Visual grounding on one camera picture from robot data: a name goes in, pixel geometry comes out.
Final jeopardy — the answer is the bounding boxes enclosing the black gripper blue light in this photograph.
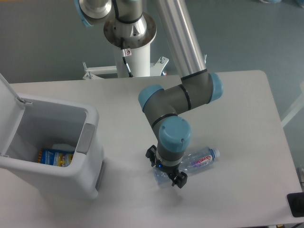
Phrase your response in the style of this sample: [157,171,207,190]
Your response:
[145,145,188,189]

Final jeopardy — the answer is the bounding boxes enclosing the clear plastic water bottle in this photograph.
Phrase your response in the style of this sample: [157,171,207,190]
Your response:
[153,147,220,188]

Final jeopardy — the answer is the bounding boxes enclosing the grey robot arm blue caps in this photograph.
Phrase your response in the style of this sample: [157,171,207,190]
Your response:
[74,0,223,188]

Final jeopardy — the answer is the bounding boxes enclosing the white plastic trash can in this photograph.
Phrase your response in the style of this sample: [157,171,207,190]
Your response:
[0,77,104,199]

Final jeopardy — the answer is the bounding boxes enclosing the blue snack package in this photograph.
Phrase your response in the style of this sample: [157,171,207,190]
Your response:
[37,148,74,167]

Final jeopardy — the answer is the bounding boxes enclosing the black device at table edge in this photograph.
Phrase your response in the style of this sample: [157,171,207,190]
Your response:
[287,192,304,218]

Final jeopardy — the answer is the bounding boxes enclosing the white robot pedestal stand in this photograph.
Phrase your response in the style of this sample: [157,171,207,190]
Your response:
[82,11,209,80]

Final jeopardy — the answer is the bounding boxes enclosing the black cable on pedestal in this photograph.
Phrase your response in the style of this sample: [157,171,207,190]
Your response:
[120,38,134,78]

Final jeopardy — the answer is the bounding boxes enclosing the white frame leg at right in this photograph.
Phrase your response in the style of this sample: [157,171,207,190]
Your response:
[281,82,304,128]

